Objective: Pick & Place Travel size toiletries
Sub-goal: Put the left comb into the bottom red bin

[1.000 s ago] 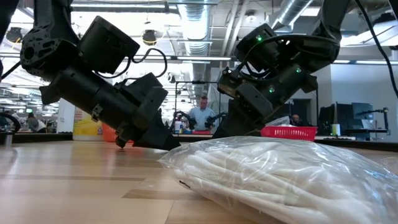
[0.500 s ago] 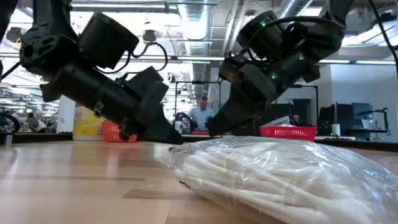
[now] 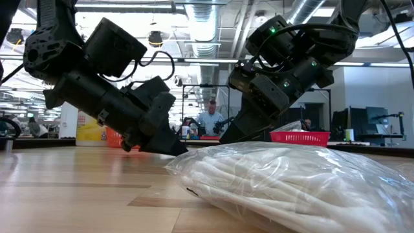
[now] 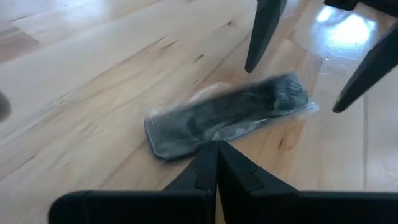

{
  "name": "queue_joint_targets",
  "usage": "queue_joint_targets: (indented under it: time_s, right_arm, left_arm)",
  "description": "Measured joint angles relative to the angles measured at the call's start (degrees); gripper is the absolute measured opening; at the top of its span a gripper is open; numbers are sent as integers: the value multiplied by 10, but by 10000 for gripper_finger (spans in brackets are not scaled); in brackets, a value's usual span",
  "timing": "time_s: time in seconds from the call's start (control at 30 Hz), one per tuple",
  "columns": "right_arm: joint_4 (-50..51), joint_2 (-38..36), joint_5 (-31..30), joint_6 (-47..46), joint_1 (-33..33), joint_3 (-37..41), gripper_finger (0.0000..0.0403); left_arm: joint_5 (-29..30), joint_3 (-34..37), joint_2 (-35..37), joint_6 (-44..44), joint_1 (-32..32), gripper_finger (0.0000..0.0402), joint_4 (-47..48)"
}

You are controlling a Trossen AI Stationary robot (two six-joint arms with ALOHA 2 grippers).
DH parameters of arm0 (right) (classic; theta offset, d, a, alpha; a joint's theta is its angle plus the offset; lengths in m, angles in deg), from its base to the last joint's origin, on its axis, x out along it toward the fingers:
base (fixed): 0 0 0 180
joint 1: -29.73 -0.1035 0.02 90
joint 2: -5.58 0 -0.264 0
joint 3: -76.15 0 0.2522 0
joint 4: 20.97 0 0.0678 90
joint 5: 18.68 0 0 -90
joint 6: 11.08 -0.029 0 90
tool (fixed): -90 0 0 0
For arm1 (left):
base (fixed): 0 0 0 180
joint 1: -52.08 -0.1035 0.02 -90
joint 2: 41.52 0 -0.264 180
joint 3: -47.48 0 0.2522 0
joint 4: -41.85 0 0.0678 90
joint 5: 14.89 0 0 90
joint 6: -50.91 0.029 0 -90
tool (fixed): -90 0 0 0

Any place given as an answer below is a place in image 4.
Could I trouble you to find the bagged black comb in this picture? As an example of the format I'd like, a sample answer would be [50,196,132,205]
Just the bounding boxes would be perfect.
[144,72,320,162]

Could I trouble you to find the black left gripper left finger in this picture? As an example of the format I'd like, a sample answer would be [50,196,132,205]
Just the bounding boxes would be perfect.
[162,139,218,202]

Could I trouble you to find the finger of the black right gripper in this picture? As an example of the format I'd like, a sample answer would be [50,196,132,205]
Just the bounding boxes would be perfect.
[244,0,289,74]
[331,20,398,114]

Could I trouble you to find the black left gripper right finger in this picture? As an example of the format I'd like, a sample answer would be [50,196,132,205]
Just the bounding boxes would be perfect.
[217,140,301,224]

